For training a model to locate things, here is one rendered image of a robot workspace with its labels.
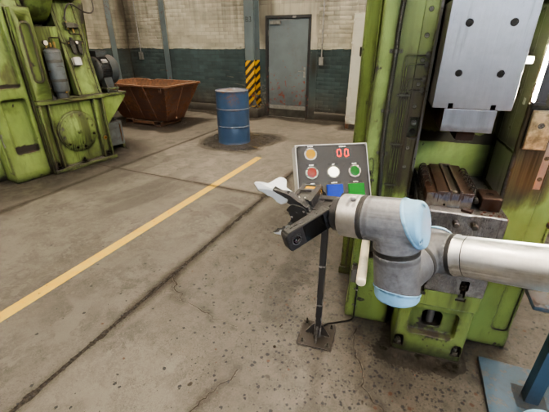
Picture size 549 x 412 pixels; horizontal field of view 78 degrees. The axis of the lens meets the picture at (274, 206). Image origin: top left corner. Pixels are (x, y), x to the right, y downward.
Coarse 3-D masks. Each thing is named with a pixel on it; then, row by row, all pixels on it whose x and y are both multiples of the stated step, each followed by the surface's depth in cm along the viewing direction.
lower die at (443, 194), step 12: (432, 168) 188; (456, 168) 187; (432, 180) 175; (444, 180) 172; (456, 180) 170; (432, 192) 161; (444, 192) 159; (468, 192) 158; (432, 204) 163; (456, 204) 160; (468, 204) 158
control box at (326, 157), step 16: (320, 144) 155; (336, 144) 156; (352, 144) 157; (304, 160) 153; (320, 160) 154; (336, 160) 155; (352, 160) 156; (304, 176) 153; (320, 176) 154; (336, 176) 154; (352, 176) 155; (368, 176) 157; (368, 192) 156
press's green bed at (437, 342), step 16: (432, 304) 179; (448, 304) 177; (464, 304) 174; (400, 320) 190; (416, 320) 192; (432, 320) 193; (448, 320) 186; (464, 320) 178; (400, 336) 201; (416, 336) 191; (432, 336) 189; (448, 336) 188; (464, 336) 182; (416, 352) 196; (432, 352) 192; (448, 352) 189
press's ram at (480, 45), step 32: (480, 0) 127; (512, 0) 124; (448, 32) 134; (480, 32) 131; (512, 32) 128; (448, 64) 138; (480, 64) 135; (512, 64) 132; (448, 96) 143; (480, 96) 139; (512, 96) 136
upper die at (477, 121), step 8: (432, 112) 177; (440, 112) 153; (448, 112) 145; (456, 112) 144; (464, 112) 143; (472, 112) 142; (480, 112) 142; (488, 112) 141; (496, 112) 140; (440, 120) 150; (448, 120) 146; (456, 120) 145; (464, 120) 145; (472, 120) 144; (480, 120) 143; (488, 120) 142; (440, 128) 149; (448, 128) 148; (456, 128) 147; (464, 128) 146; (472, 128) 145; (480, 128) 144; (488, 128) 143
